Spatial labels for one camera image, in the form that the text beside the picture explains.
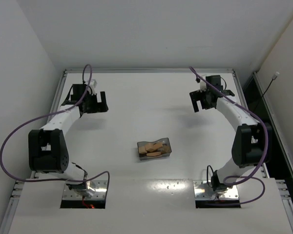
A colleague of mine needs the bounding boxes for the clear plastic bin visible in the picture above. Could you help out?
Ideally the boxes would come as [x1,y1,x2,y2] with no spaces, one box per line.
[137,137,172,161]

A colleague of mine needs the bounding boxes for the long light wood block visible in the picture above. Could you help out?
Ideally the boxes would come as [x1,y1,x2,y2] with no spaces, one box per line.
[145,142,163,152]

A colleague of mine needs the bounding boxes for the small light wood cube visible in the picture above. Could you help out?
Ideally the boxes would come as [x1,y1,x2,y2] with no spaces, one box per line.
[138,146,147,154]

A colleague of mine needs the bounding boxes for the small dark wood cube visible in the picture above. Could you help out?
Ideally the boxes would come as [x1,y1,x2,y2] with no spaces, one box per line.
[161,145,170,153]

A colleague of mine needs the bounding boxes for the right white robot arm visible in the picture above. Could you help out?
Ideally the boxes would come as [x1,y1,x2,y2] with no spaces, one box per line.
[189,75,272,191]

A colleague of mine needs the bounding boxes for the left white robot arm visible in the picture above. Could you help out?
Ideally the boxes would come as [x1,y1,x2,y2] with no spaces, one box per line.
[28,80,108,198]

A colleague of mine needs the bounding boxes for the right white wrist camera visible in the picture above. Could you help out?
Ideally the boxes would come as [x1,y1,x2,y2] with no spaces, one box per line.
[196,78,207,91]

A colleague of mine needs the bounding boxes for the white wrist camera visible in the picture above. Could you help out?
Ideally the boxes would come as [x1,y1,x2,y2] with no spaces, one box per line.
[88,79,97,95]
[196,78,207,91]

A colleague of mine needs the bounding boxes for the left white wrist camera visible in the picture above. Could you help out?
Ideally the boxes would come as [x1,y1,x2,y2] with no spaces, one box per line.
[88,79,97,95]

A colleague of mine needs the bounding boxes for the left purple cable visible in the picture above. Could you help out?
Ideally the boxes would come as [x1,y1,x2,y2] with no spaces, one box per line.
[0,64,110,183]

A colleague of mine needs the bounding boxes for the purple cable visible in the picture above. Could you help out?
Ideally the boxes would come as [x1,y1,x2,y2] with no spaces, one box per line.
[188,66,269,208]
[0,64,110,183]

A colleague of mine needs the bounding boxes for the black wall cable with plug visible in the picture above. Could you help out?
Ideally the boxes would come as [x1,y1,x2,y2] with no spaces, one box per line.
[261,71,280,98]

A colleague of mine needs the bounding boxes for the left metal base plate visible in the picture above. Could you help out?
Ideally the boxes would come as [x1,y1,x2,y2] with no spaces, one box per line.
[62,180,107,200]

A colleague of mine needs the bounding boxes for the metal base plate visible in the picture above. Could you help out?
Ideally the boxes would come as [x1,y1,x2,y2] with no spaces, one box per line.
[62,180,107,200]
[193,180,239,201]

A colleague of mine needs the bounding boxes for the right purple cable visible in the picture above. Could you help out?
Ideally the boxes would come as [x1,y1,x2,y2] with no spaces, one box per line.
[188,66,269,208]

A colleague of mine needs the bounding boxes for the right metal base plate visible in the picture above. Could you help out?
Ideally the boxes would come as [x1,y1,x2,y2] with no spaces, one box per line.
[193,180,239,201]

